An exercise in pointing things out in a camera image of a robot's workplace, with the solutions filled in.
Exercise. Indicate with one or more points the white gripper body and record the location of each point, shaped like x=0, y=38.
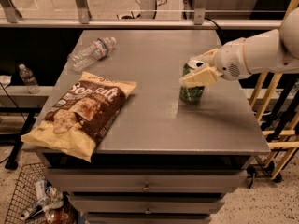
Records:
x=230, y=61

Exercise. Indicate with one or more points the brown and yellow chip bag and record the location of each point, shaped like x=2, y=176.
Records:
x=80, y=119

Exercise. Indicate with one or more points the black table leg stand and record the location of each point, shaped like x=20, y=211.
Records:
x=14, y=139

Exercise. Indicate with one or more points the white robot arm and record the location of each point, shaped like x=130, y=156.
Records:
x=275, y=51

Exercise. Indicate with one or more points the grey drawer cabinet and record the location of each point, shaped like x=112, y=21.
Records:
x=162, y=161

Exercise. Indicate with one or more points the green soda can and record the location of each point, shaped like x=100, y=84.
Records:
x=191, y=95

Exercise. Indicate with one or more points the wire basket with items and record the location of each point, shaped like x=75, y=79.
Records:
x=36, y=201

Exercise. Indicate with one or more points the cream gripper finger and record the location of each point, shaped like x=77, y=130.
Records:
x=202, y=76
x=203, y=58

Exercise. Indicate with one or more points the clear plastic water bottle lying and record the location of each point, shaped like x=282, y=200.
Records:
x=95, y=51

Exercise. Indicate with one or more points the metal railing frame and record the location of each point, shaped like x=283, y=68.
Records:
x=100, y=14

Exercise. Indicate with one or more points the small upright water bottle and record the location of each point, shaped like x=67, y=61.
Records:
x=29, y=79

